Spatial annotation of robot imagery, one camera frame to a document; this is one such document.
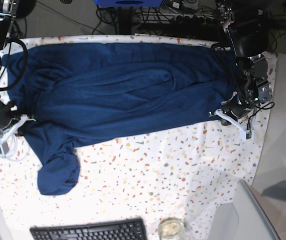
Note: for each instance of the black computer keyboard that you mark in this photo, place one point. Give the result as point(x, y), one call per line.
point(130, 229)

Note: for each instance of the blue box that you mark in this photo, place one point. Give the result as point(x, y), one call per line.
point(130, 3)

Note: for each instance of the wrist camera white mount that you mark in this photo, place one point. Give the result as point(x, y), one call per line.
point(8, 136)
point(246, 130)

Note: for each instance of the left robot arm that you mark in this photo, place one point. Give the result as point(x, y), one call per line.
point(245, 27)

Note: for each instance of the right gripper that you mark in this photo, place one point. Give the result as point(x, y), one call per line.
point(7, 115)

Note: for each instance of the navy blue t-shirt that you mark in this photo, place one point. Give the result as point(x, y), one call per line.
point(83, 94)

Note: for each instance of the black power strip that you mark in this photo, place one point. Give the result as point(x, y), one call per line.
point(193, 19)

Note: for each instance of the clear glass jar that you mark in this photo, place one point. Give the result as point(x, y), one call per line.
point(171, 229)

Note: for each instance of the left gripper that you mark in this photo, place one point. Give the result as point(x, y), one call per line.
point(236, 108)

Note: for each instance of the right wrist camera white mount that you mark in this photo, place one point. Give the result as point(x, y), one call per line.
point(8, 136)

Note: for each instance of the grey laptop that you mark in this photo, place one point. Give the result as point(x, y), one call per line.
point(253, 223)

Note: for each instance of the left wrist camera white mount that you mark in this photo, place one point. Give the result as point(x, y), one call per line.
point(246, 130)

